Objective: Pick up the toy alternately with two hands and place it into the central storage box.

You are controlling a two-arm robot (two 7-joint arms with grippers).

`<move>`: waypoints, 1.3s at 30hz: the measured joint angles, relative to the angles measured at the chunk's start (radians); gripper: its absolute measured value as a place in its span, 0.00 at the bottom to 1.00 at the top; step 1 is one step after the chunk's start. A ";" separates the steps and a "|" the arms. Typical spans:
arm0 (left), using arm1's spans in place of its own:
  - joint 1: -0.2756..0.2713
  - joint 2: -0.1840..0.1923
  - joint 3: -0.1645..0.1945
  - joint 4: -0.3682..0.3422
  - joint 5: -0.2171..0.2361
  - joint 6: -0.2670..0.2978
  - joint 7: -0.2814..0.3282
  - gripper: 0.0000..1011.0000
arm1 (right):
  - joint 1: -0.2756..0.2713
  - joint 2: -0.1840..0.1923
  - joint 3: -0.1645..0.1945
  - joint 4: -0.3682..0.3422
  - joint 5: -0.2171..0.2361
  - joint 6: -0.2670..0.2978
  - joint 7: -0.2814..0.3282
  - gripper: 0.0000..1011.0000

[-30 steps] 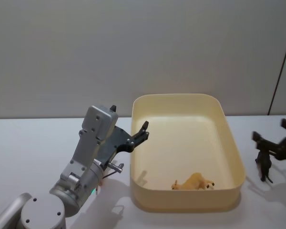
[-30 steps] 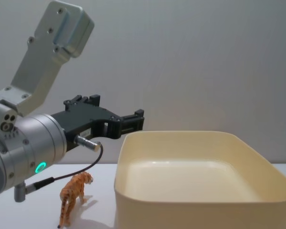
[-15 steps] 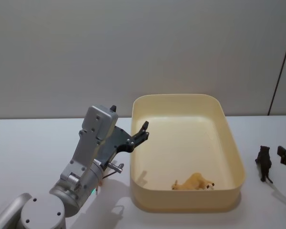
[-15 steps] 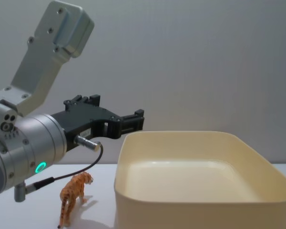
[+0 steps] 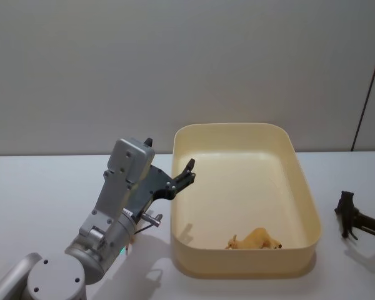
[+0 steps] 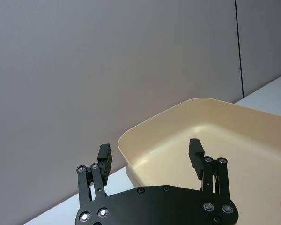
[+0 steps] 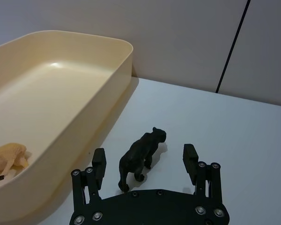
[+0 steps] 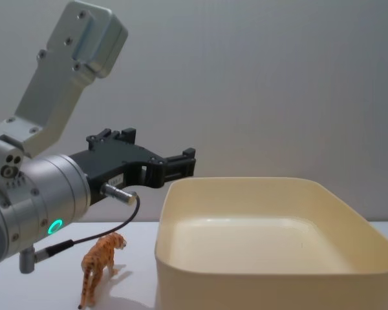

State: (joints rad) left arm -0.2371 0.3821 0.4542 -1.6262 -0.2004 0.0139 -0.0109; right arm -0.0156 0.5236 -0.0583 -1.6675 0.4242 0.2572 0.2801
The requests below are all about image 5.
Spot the dark brown toy animal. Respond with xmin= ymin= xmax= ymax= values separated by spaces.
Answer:
xmin=334 ymin=190 xmax=361 ymax=241

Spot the tan toy animal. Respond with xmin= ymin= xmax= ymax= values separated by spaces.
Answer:
xmin=225 ymin=227 xmax=284 ymax=251

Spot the cream plastic bin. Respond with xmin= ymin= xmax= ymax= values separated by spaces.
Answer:
xmin=169 ymin=122 xmax=323 ymax=280

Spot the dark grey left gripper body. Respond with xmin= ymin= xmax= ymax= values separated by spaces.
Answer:
xmin=129 ymin=164 xmax=177 ymax=219

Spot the thin dark pole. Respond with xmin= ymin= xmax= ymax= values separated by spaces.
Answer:
xmin=351 ymin=0 xmax=375 ymax=153

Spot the thin dark cable silver plug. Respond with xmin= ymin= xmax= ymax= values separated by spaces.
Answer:
xmin=133 ymin=212 xmax=164 ymax=236

